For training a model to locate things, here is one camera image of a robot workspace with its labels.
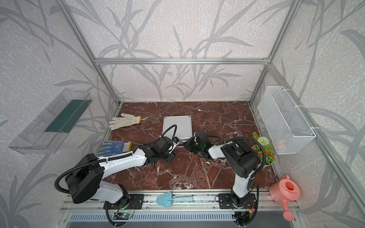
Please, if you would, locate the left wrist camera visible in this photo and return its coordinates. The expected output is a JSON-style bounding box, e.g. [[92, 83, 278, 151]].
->
[[172, 136, 180, 146]]

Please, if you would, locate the white wire mesh basket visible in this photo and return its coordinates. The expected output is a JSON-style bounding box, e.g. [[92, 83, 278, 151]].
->
[[258, 86, 316, 154]]

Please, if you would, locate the silver aluminium poker case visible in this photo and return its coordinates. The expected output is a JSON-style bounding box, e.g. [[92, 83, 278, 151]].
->
[[163, 116, 193, 142]]

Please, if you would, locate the right circuit board with wires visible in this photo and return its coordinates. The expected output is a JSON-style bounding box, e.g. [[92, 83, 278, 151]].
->
[[232, 211, 256, 227]]

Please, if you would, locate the left green circuit board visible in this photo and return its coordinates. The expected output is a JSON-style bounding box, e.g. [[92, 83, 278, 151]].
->
[[113, 212, 134, 220]]

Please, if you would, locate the artificial flower pot plant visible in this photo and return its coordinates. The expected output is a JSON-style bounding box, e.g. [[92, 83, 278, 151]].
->
[[252, 132, 276, 167]]

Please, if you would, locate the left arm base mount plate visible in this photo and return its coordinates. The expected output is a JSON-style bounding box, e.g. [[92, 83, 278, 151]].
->
[[103, 194, 144, 210]]

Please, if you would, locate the aluminium frame front rail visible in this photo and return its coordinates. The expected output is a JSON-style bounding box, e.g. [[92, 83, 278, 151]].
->
[[60, 188, 283, 212]]

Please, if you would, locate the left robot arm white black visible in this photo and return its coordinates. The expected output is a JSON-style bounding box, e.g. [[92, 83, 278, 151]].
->
[[54, 134, 180, 205]]

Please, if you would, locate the clear plastic wall shelf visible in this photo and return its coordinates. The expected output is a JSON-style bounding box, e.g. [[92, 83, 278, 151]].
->
[[9, 89, 92, 154]]

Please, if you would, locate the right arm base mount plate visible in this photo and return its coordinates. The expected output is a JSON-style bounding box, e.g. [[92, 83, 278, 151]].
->
[[218, 193, 257, 210]]

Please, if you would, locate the white work glove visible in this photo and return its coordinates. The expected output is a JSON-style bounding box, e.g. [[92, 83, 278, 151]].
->
[[109, 113, 141, 131]]

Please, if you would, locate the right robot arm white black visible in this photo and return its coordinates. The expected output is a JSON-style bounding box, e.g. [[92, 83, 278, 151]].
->
[[183, 131, 266, 204]]

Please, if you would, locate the pink watering can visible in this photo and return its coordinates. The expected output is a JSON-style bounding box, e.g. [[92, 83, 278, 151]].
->
[[270, 175, 300, 221]]

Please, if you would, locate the blue patterned work glove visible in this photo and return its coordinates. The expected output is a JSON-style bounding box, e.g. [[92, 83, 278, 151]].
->
[[98, 141, 132, 157]]

